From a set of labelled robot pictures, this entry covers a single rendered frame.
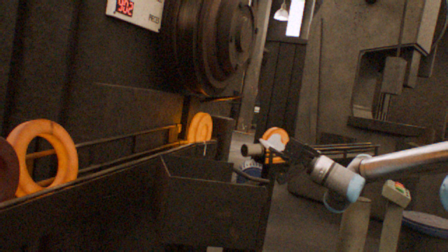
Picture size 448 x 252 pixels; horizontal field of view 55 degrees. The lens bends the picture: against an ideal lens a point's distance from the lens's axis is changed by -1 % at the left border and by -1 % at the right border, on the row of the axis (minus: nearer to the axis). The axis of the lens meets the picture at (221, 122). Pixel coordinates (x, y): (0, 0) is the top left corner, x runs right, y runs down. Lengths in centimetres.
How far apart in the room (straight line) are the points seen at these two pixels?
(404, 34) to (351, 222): 234
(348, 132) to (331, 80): 52
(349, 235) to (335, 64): 239
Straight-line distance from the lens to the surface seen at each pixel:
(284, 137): 201
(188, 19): 139
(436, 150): 133
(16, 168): 91
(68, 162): 104
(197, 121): 156
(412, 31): 408
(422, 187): 341
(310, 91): 428
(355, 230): 209
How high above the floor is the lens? 90
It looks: 4 degrees down
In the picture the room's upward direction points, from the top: 9 degrees clockwise
